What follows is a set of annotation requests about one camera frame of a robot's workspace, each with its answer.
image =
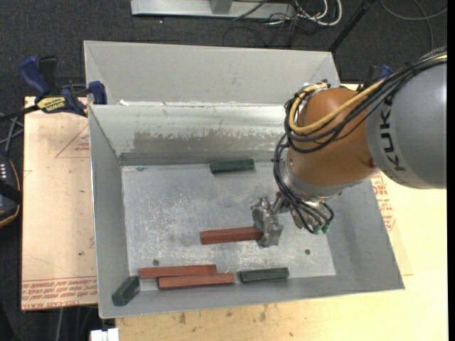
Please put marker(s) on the dark green flat block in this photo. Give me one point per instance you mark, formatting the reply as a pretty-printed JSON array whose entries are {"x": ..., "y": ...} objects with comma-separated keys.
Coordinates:
[
  {"x": 232, "y": 166},
  {"x": 263, "y": 275},
  {"x": 125, "y": 291}
]

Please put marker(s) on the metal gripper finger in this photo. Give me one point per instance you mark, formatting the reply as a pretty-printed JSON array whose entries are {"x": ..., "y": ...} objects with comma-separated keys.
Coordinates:
[
  {"x": 262, "y": 211},
  {"x": 272, "y": 234}
]

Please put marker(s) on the grey metal bin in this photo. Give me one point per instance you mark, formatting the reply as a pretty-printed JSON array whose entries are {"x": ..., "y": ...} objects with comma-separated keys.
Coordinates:
[{"x": 185, "y": 204}]

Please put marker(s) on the red-brown block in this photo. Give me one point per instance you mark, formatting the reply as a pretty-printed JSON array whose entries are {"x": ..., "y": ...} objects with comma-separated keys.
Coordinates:
[
  {"x": 229, "y": 235},
  {"x": 196, "y": 281},
  {"x": 177, "y": 271}
]

